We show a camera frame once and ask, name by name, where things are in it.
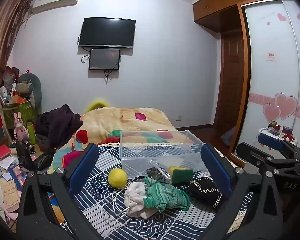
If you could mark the purple jar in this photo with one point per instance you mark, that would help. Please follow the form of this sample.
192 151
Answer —
287 130

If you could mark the yellow felt ball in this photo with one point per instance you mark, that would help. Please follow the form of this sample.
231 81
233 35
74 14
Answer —
117 177

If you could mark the white cloth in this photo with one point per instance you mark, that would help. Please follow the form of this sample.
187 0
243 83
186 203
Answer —
136 201

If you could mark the yellow green sponge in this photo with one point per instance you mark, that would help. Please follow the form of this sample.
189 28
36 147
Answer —
181 175

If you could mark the green knit glove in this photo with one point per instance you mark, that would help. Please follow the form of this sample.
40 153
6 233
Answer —
165 195

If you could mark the black camera lens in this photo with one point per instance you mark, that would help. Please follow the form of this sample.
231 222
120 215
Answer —
28 146

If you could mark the clear plastic storage box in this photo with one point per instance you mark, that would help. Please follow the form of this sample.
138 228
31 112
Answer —
155 152

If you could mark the green bottle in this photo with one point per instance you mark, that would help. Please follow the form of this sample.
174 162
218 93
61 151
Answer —
30 132

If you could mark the pile of papers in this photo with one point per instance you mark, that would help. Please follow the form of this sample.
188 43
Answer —
5 187

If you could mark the striped brown curtain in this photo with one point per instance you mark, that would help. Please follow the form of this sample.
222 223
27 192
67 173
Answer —
5 37

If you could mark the green cardboard box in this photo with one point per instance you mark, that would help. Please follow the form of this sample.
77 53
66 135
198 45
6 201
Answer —
21 112

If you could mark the black wall television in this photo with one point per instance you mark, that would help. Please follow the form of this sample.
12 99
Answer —
107 32

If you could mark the black clothing pile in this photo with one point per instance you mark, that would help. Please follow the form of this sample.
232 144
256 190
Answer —
56 125

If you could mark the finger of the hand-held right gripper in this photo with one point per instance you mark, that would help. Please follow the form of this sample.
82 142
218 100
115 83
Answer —
252 153
270 141

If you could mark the white wall socket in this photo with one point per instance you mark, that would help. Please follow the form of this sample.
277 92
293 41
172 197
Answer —
179 117

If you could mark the white air conditioner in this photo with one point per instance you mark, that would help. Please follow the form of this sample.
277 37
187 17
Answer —
53 4

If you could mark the yellow plush pillow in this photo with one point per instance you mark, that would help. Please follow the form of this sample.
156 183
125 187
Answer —
97 104

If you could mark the blue white patterned mat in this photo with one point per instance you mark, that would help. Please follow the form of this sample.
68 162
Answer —
137 220

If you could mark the grey plush toy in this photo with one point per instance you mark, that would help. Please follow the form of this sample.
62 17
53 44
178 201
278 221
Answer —
30 87

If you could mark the small black wall monitor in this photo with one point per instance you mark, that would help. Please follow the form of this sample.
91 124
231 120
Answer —
104 58

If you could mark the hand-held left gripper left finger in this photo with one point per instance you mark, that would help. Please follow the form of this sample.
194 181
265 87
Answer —
83 171

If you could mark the white heart sliding wardrobe door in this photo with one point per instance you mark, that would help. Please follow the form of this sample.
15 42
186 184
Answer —
272 67

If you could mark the black plastic bag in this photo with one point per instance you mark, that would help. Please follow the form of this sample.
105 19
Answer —
30 161

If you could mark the pink rabbit figure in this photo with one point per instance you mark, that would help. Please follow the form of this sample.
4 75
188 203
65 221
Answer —
20 127

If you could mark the yellow colourful patch blanket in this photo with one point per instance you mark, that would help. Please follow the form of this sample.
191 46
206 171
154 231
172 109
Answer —
120 121

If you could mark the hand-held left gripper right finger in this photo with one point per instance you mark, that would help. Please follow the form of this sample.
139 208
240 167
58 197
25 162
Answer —
216 171

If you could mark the brown wooden door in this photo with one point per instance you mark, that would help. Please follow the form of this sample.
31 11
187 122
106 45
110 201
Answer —
231 80

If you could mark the wooden wardrobe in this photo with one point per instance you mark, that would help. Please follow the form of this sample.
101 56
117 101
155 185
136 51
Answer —
242 7

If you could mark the clear bag with dark item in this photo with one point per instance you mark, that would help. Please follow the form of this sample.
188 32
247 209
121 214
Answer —
156 172

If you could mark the red white door sticker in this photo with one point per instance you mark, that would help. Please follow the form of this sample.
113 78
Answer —
271 56

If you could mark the white small fan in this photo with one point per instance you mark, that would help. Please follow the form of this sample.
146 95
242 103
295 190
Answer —
3 93

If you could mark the red cup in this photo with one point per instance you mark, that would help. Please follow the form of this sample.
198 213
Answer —
277 127

